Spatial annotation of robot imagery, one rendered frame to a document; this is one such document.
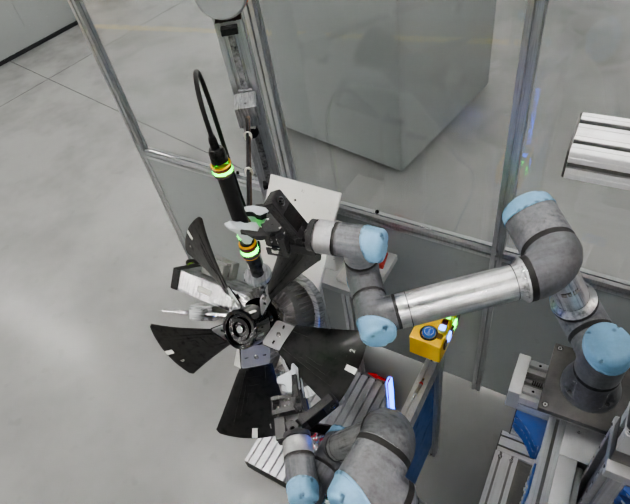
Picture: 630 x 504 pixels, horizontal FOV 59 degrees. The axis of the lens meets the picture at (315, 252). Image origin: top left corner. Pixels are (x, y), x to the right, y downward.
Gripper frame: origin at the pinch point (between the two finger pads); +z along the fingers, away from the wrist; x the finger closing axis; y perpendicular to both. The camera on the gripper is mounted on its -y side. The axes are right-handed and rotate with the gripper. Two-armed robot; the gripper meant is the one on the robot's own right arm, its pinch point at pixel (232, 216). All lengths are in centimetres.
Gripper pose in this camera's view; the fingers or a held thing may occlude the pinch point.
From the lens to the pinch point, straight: 126.9
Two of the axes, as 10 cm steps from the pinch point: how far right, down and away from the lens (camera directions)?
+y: 1.5, 6.6, 7.3
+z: -9.3, -1.6, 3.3
